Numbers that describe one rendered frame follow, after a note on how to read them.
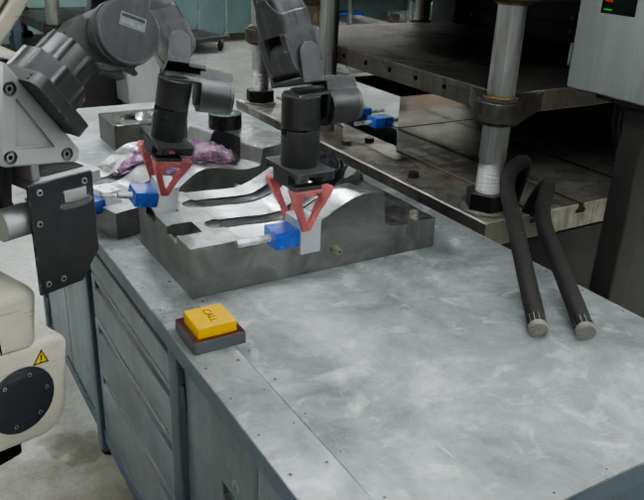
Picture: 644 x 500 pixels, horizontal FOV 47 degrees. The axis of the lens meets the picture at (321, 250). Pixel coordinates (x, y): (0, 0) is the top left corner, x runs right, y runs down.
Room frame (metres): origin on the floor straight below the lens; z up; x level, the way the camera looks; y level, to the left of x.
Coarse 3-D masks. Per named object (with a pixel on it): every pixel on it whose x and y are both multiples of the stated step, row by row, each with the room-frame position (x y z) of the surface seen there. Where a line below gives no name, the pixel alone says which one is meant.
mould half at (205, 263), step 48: (192, 192) 1.35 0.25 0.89; (240, 192) 1.37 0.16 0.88; (288, 192) 1.33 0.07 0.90; (336, 192) 1.27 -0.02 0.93; (384, 192) 1.47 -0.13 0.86; (144, 240) 1.28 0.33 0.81; (192, 240) 1.11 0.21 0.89; (336, 240) 1.23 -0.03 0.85; (384, 240) 1.28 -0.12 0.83; (432, 240) 1.34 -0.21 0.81; (192, 288) 1.08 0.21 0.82; (240, 288) 1.13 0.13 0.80
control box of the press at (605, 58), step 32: (608, 0) 1.53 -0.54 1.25; (640, 0) 1.47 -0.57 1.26; (576, 32) 1.59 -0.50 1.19; (608, 32) 1.52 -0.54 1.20; (640, 32) 1.46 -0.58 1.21; (576, 64) 1.57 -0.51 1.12; (608, 64) 1.50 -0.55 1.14; (640, 64) 1.44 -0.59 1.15; (608, 96) 1.51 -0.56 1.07; (640, 96) 1.43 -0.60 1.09; (640, 128) 1.48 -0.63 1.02; (640, 160) 1.47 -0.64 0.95; (608, 192) 1.51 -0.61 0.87; (640, 192) 1.48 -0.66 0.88; (608, 224) 1.50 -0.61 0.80; (640, 224) 1.49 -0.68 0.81; (608, 256) 1.48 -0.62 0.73; (608, 288) 1.47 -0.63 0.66
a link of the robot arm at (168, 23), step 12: (156, 0) 1.29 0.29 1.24; (168, 0) 1.29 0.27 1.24; (156, 12) 1.27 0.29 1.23; (168, 12) 1.28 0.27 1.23; (180, 12) 1.29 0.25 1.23; (168, 24) 1.27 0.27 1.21; (180, 24) 1.28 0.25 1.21; (168, 36) 1.26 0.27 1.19; (192, 36) 1.27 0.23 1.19; (192, 48) 1.26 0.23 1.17; (156, 60) 1.29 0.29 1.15
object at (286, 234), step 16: (304, 208) 1.10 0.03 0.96; (272, 224) 1.06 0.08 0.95; (288, 224) 1.06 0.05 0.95; (320, 224) 1.06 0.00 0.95; (240, 240) 1.01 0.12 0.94; (256, 240) 1.02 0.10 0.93; (272, 240) 1.03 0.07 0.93; (288, 240) 1.03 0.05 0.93; (304, 240) 1.04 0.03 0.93; (320, 240) 1.06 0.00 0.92
